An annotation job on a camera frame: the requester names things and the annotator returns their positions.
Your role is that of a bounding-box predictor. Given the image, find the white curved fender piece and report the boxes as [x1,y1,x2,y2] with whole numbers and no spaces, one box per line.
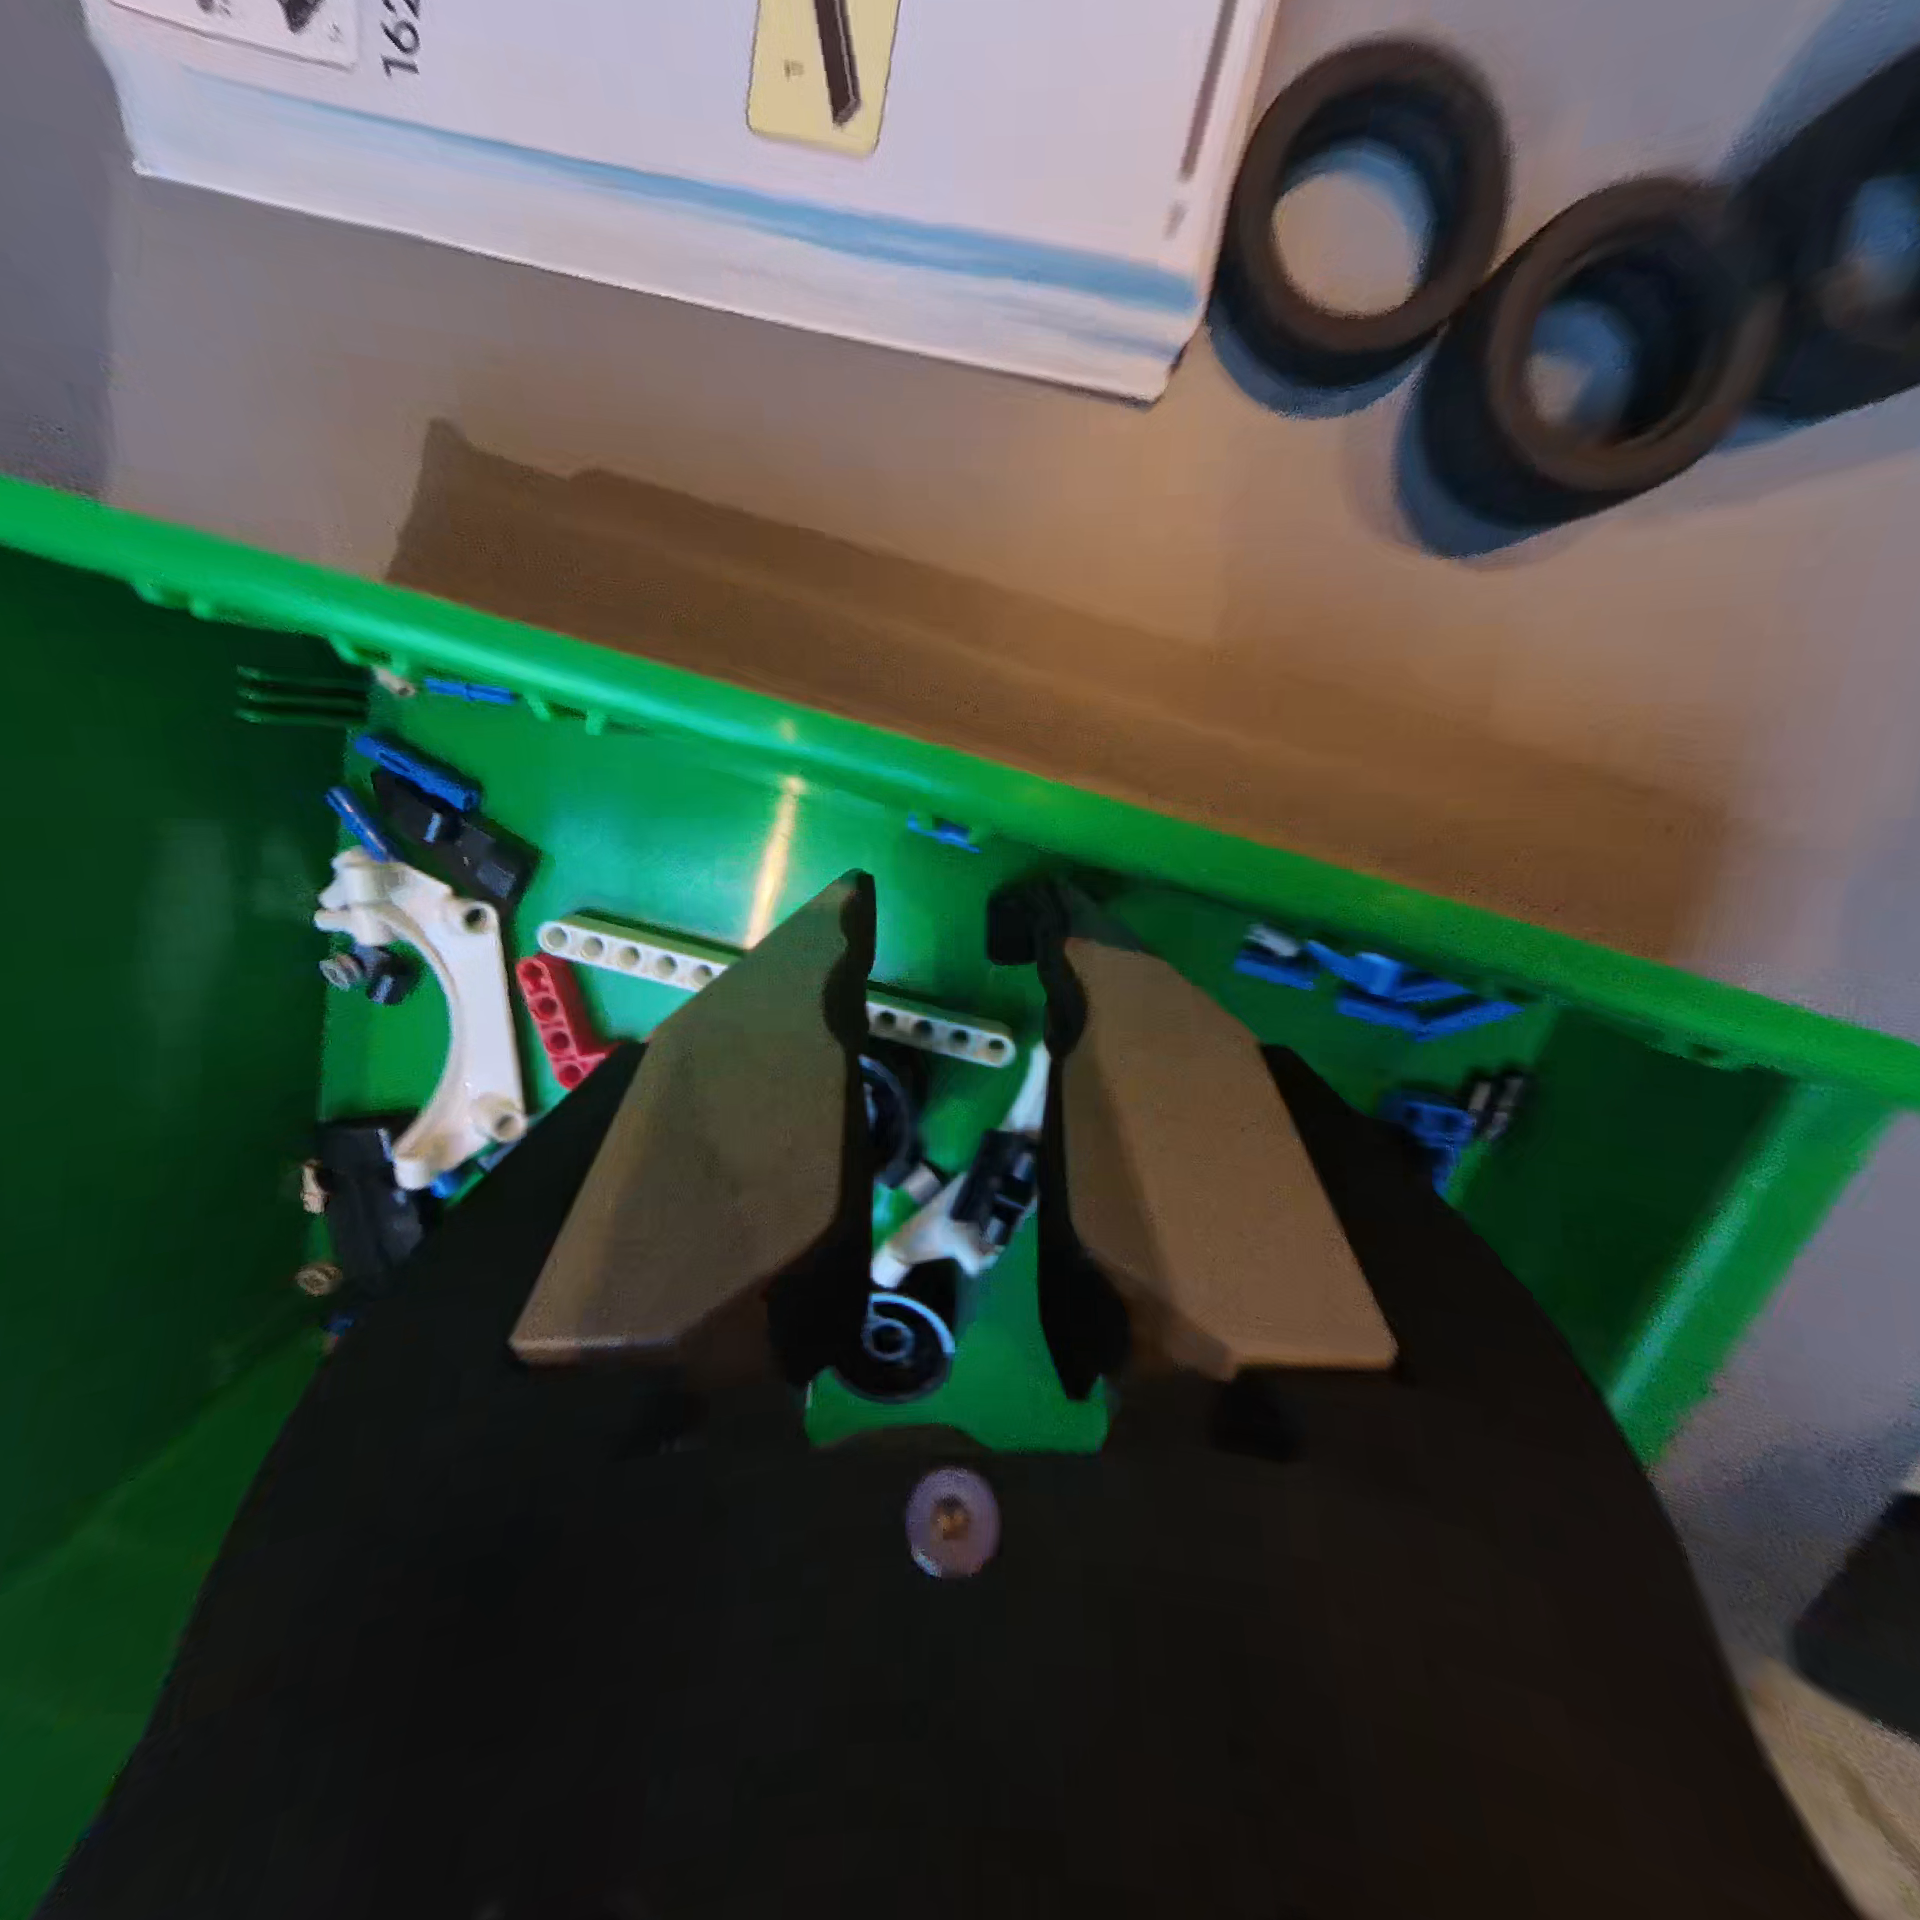
[311,844,529,1194]
[865,1042,1056,1297]

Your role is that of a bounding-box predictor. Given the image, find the long white holed beam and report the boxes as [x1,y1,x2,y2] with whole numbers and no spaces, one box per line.
[535,910,1022,1069]

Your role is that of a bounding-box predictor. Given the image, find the black rubber tyre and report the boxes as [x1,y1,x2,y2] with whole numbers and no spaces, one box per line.
[1393,177,1790,561]
[1739,45,1920,425]
[1203,37,1512,418]

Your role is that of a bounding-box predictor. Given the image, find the green plastic bin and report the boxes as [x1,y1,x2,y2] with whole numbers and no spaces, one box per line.
[0,477,1920,1920]

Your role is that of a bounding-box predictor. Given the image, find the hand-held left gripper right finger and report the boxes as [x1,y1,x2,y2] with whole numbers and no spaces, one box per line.
[990,877,1400,1401]

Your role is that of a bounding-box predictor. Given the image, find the open instruction booklet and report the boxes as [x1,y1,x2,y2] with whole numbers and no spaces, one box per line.
[81,0,1285,407]

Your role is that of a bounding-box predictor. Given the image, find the black wheel rim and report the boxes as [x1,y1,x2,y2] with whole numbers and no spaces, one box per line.
[830,1267,959,1409]
[856,1050,934,1194]

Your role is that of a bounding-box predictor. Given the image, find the scattered small brick pieces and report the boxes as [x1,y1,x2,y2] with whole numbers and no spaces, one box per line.
[293,661,1537,1354]

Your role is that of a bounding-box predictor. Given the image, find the red angled beam piece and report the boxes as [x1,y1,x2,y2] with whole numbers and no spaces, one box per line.
[514,951,618,1095]

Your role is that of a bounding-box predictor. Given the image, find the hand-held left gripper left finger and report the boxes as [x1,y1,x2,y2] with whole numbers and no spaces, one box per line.
[510,870,879,1390]

